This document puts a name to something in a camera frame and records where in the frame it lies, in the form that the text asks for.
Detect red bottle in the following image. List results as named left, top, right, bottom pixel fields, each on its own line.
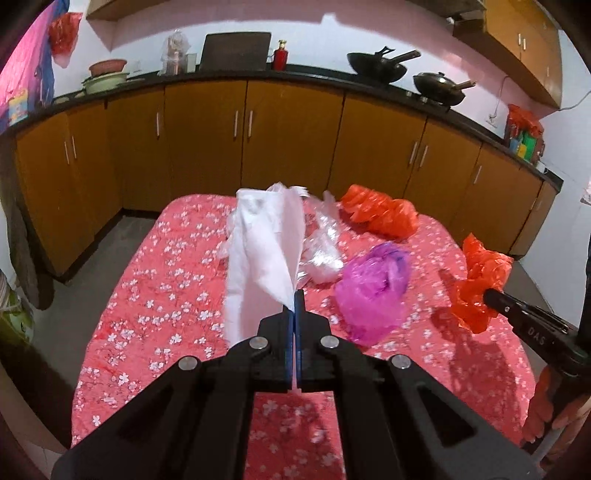
left=273, top=40, right=288, bottom=71

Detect clear bag with jar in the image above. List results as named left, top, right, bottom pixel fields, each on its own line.
left=159, top=30, right=190, bottom=76

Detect brown lower kitchen cabinets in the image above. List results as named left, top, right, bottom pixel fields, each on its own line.
left=8, top=80, right=559, bottom=278

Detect clear plastic bag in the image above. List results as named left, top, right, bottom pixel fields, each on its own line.
left=297, top=191, right=344, bottom=288

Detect red bag hanging on wall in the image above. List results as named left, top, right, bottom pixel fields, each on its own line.
left=48, top=12, right=83, bottom=69

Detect magenta plastic bag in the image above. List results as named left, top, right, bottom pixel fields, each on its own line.
left=334, top=242, right=411, bottom=347

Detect wall cabinet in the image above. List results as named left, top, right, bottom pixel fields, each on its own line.
left=417, top=0, right=563, bottom=109
left=86, top=0, right=166, bottom=21

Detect orange plastic bag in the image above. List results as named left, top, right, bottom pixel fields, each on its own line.
left=451, top=233, right=513, bottom=334
left=341, top=184, right=419, bottom=240

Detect green patterned bin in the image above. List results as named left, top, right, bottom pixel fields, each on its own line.
left=0, top=273, right=34, bottom=348

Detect black wok with lid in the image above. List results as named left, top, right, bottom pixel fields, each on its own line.
left=413, top=72, right=477, bottom=107

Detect dark cutting board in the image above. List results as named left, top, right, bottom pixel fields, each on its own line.
left=199, top=32, right=271, bottom=72

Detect orange gloved hand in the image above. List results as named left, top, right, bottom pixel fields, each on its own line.
left=521, top=366, right=591, bottom=458

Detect upper wall cabinet left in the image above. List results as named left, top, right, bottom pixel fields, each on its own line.
left=86, top=0, right=166, bottom=21

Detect upper wall cabinet right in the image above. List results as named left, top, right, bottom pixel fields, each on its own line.
left=417, top=0, right=563, bottom=109

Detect white plastic bag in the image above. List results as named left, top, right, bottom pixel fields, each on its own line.
left=223, top=183, right=308, bottom=346

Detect black wok left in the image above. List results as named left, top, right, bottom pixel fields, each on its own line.
left=346, top=46, right=422, bottom=85

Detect stacked basins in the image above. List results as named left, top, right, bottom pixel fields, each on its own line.
left=82, top=59, right=128, bottom=95

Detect black countertop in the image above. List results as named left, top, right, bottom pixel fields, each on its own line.
left=0, top=64, right=565, bottom=194

